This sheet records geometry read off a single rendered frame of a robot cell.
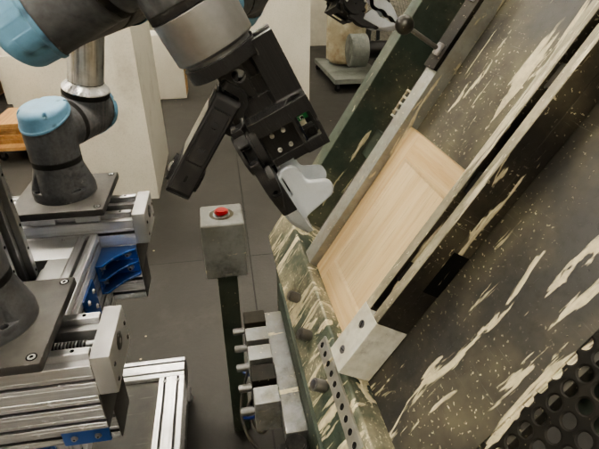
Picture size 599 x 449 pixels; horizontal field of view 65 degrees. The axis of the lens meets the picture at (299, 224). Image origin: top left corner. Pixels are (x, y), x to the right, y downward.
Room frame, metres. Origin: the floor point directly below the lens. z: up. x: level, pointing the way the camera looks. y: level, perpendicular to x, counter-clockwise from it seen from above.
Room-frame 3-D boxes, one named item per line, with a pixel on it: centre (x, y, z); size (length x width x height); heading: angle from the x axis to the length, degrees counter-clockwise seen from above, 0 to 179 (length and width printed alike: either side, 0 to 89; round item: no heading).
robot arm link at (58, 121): (1.09, 0.60, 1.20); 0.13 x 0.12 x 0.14; 164
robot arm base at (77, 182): (1.08, 0.60, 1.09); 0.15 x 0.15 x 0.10
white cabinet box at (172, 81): (5.87, 1.70, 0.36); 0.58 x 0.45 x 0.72; 99
